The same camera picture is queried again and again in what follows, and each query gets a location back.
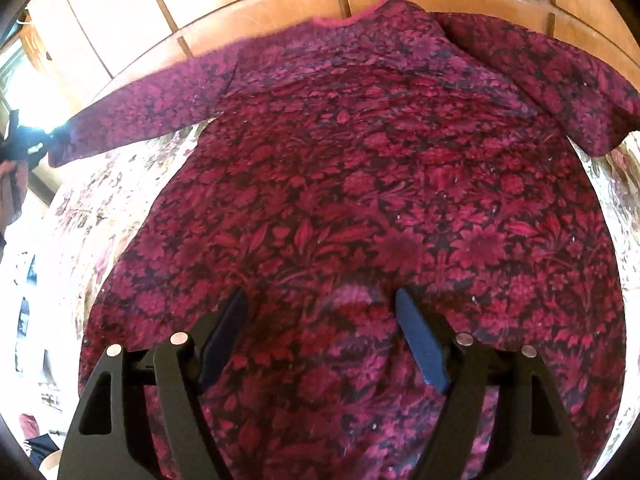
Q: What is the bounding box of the dark red floral sweater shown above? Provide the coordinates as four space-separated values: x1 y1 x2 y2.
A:
50 0 639 479

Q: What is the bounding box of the person's left hand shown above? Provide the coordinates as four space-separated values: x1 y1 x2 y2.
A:
0 160 28 235

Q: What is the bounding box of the floral bedspread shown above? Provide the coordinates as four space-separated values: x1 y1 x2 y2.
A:
14 123 640 480

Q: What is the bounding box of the wooden headboard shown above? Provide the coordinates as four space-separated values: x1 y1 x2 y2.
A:
20 0 639 122

